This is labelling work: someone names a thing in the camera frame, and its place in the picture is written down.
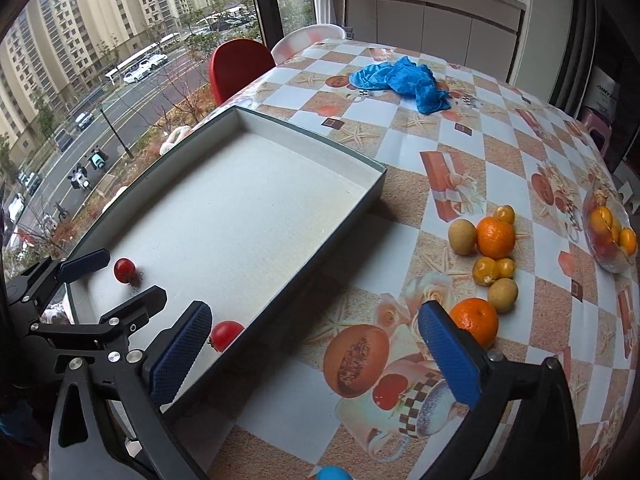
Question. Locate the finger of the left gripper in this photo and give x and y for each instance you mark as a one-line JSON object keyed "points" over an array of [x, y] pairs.
{"points": [[73, 270], [138, 310]]}

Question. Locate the large orange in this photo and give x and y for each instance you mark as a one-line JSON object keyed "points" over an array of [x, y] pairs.
{"points": [[495, 238], [478, 317]]}

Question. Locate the yellow kumquat large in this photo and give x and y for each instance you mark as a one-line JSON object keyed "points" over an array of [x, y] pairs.
{"points": [[485, 271]]}

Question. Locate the brown longan fruit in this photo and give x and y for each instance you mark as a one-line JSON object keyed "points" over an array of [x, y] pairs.
{"points": [[502, 295], [462, 236]]}

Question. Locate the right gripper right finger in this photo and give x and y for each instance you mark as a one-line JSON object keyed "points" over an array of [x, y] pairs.
{"points": [[462, 361]]}

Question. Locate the white paper bag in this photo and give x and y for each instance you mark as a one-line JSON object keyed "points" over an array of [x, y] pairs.
{"points": [[602, 94]]}

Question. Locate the white cabinet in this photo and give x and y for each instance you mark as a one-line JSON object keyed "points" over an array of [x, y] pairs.
{"points": [[479, 34]]}

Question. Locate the glass fruit bowl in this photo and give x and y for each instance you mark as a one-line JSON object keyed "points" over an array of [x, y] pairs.
{"points": [[612, 240]]}

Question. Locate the white chair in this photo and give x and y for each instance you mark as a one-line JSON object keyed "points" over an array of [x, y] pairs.
{"points": [[302, 38]]}

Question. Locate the blue crumpled gloves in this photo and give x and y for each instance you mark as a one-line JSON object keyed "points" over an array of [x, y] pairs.
{"points": [[407, 79]]}

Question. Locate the yellow kumquat small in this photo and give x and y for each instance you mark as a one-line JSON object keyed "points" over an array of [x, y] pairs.
{"points": [[506, 267]]}

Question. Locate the white shallow box tray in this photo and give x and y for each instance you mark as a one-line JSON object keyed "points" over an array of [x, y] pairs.
{"points": [[236, 215]]}

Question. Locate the checkered patterned tablecloth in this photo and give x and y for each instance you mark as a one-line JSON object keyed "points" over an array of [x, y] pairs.
{"points": [[483, 200]]}

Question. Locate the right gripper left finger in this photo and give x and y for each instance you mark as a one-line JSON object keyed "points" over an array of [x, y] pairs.
{"points": [[173, 351]]}

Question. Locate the blue gloved right hand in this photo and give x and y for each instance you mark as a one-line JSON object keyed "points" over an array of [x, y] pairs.
{"points": [[332, 473]]}

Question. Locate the yellow kumquat far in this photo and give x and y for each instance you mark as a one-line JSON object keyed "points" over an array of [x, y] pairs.
{"points": [[505, 213]]}

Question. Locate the orange fruit in bowl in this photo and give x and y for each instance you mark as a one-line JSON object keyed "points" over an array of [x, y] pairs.
{"points": [[600, 222]]}

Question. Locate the pink plastic stool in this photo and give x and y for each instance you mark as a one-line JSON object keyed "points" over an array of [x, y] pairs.
{"points": [[598, 129]]}

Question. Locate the red chair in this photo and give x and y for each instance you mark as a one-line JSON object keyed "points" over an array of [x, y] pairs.
{"points": [[235, 64]]}

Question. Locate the red tomato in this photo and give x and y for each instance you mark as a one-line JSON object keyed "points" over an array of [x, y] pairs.
{"points": [[224, 333], [124, 270]]}

